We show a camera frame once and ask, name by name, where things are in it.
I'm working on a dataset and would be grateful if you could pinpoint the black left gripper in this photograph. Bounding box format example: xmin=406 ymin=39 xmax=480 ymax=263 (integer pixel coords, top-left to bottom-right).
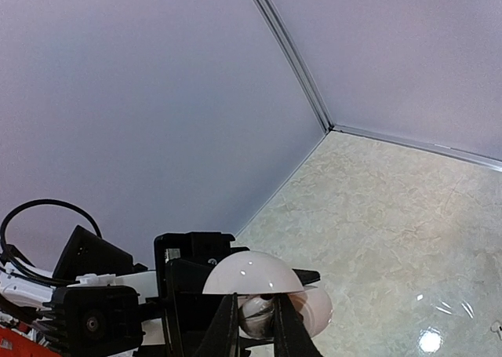
xmin=152 ymin=231 xmax=320 ymax=356

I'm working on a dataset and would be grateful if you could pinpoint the white round case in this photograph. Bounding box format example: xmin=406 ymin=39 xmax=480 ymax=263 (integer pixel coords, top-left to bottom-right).
xmin=202 ymin=251 xmax=333 ymax=337

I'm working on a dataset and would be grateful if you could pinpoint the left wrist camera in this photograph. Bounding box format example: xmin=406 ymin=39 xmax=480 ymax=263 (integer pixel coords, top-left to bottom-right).
xmin=38 ymin=271 xmax=166 ymax=356

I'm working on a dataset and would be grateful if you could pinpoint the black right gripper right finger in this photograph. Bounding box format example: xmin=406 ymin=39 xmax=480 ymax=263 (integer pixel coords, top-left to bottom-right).
xmin=273 ymin=293 xmax=322 ymax=357

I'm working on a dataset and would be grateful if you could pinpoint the left aluminium corner post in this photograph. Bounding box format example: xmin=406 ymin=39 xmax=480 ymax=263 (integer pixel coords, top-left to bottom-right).
xmin=252 ymin=0 xmax=335 ymax=134

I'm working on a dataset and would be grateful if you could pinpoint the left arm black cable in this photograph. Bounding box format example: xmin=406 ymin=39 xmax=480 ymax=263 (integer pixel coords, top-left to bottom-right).
xmin=0 ymin=199 xmax=103 ymax=287

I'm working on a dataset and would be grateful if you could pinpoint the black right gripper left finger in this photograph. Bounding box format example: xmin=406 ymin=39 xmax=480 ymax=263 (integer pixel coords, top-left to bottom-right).
xmin=194 ymin=293 xmax=240 ymax=357

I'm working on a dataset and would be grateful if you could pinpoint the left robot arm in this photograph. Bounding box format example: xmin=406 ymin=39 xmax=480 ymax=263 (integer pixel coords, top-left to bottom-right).
xmin=1 ymin=227 xmax=333 ymax=356

